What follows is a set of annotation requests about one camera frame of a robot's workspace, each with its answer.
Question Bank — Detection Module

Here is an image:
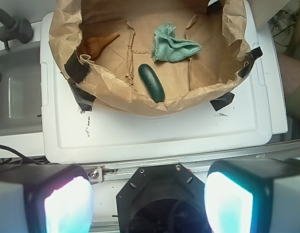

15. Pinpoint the black tape piece left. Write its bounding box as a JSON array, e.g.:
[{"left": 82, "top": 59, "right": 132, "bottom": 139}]
[{"left": 64, "top": 51, "right": 96, "bottom": 111}]

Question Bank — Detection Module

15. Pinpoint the dark green toy cucumber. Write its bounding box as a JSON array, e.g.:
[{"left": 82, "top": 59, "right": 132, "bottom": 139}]
[{"left": 138, "top": 64, "right": 165, "bottom": 103}]

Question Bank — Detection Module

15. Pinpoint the black cable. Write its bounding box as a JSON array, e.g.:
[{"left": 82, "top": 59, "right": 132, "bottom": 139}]
[{"left": 0, "top": 143, "right": 61, "bottom": 166}]

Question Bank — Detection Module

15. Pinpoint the black octagonal mount plate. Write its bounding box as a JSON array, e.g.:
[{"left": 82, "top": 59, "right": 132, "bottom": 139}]
[{"left": 116, "top": 164, "right": 212, "bottom": 233}]

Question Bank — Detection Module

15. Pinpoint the blue-green knitted cloth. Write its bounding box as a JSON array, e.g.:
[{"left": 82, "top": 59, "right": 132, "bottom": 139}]
[{"left": 151, "top": 22, "right": 202, "bottom": 63}]

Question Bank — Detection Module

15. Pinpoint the black tape piece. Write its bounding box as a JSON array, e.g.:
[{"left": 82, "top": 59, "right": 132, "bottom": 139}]
[
  {"left": 210, "top": 92, "right": 235, "bottom": 111},
  {"left": 64, "top": 51, "right": 96, "bottom": 111}
]

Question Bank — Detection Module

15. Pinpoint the wooden spoon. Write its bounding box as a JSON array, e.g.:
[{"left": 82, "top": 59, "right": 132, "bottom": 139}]
[{"left": 77, "top": 33, "right": 120, "bottom": 60}]

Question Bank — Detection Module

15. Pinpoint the aluminium frame rail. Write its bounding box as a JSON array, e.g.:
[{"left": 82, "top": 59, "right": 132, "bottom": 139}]
[{"left": 82, "top": 139, "right": 300, "bottom": 184}]

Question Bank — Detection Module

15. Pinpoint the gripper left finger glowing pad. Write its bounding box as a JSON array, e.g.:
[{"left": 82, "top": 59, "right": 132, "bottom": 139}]
[{"left": 0, "top": 164, "right": 94, "bottom": 233}]

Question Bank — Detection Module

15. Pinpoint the brown crumpled paper bag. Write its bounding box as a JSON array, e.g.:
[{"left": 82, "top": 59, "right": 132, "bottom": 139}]
[{"left": 49, "top": 0, "right": 250, "bottom": 117}]

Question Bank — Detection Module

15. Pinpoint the grey toy faucet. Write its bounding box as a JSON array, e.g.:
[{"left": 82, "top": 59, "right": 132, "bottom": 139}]
[{"left": 0, "top": 8, "right": 34, "bottom": 51}]

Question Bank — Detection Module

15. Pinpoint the white toy sink basin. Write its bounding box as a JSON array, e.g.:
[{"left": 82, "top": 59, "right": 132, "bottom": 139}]
[{"left": 0, "top": 42, "right": 42, "bottom": 136}]

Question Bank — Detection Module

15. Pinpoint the black tape piece right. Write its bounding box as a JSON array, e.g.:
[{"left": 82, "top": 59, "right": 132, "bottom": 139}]
[{"left": 210, "top": 92, "right": 235, "bottom": 111}]

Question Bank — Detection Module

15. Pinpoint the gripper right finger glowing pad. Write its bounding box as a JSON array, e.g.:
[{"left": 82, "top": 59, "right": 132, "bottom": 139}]
[{"left": 204, "top": 159, "right": 300, "bottom": 233}]

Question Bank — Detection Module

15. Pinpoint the white plastic tray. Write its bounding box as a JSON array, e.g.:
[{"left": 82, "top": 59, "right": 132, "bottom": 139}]
[{"left": 40, "top": 0, "right": 272, "bottom": 164}]

